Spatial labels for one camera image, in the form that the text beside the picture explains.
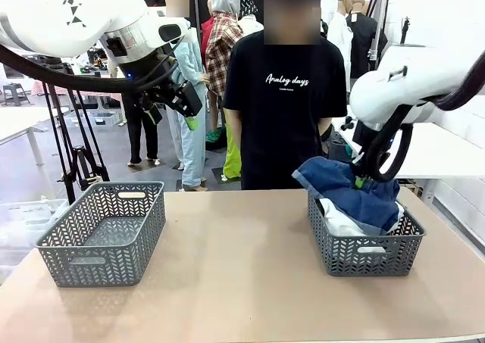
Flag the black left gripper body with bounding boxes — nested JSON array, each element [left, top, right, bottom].
[[119, 47, 179, 98]]

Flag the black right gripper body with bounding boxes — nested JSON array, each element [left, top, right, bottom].
[[352, 120, 378, 161]]

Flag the dark blue denim shorts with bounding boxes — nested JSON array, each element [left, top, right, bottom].
[[291, 156, 402, 236]]

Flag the white garment with black trim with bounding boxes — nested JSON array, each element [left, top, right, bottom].
[[316, 197, 406, 239]]

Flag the person's right forearm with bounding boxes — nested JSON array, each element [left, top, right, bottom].
[[227, 108, 244, 158]]

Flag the person's left forearm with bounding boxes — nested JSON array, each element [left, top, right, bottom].
[[317, 117, 335, 161]]

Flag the mannequin in cream jacket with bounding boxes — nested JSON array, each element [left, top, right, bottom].
[[105, 55, 160, 167]]

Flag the grey floor bins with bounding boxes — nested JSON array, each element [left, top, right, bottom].
[[90, 110, 127, 127]]

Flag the mannequin in blue fleece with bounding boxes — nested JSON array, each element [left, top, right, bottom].
[[162, 0, 209, 192]]

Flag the grey lattice plastic basket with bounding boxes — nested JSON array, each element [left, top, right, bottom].
[[36, 180, 167, 288], [306, 174, 426, 278]]

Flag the mannequin in plaid hooded shirt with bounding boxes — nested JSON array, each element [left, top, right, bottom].
[[204, 0, 246, 143]]

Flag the mannequin in red top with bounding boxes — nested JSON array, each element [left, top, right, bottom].
[[199, 0, 215, 56]]

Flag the large white table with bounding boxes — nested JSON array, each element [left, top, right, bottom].
[[333, 119, 485, 207]]

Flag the person in black t-shirt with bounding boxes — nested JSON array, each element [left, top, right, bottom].
[[223, 0, 348, 191]]

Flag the mannequin in black shirt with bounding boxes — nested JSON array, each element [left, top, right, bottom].
[[346, 0, 390, 80]]

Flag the mannequin in white shirt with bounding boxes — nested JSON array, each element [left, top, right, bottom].
[[327, 0, 355, 94]]

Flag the mannequin with patterned hat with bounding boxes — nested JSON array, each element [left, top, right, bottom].
[[238, 0, 264, 37]]

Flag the black light stand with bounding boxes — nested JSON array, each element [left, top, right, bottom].
[[399, 16, 412, 45]]

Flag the white desk with leg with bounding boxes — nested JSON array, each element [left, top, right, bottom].
[[0, 106, 71, 177]]

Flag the grey step stool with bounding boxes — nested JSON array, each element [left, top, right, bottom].
[[2, 83, 30, 108]]

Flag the clear plastic storage boxes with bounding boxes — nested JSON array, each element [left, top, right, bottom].
[[0, 198, 69, 283]]

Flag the black camera tripod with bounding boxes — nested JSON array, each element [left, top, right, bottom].
[[37, 55, 111, 204]]

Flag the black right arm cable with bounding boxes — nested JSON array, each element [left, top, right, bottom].
[[364, 49, 485, 183]]

